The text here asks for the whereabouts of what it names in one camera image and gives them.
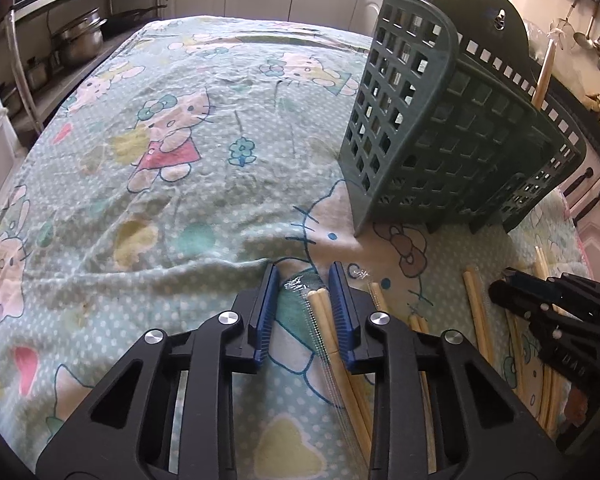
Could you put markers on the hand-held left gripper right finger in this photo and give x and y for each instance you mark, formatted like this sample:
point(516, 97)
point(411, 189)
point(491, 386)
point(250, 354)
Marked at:
point(341, 310)

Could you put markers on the metal shelf rack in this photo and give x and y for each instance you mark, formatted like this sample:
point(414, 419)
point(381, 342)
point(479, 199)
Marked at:
point(35, 105)

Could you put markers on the black kitchen countertop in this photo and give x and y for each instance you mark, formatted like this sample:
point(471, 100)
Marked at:
point(580, 105)

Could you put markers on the black frying pan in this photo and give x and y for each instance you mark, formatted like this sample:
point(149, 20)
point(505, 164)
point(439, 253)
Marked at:
point(130, 17)

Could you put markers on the bamboo chopsticks pair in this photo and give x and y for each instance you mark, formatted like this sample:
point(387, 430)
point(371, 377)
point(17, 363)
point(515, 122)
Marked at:
point(419, 322)
point(322, 320)
point(477, 310)
point(542, 262)
point(544, 75)
point(378, 296)

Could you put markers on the stacked steel pots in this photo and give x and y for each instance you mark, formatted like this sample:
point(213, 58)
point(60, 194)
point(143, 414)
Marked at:
point(80, 35)

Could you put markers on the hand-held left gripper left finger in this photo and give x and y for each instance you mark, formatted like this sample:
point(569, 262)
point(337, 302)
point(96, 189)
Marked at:
point(265, 310)

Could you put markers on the hanging steel ladle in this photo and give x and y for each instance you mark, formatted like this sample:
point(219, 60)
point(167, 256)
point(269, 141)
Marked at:
point(584, 37)

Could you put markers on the green plastic utensil basket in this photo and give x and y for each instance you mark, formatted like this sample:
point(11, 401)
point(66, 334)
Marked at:
point(430, 125)

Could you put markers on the small steel pot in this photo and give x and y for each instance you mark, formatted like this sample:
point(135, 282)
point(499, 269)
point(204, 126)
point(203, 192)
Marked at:
point(39, 74)

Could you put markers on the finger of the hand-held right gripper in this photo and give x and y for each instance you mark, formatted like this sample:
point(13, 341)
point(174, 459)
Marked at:
point(580, 291)
point(512, 299)

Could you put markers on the printed cartoon blanket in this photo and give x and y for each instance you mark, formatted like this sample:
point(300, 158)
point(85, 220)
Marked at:
point(180, 170)

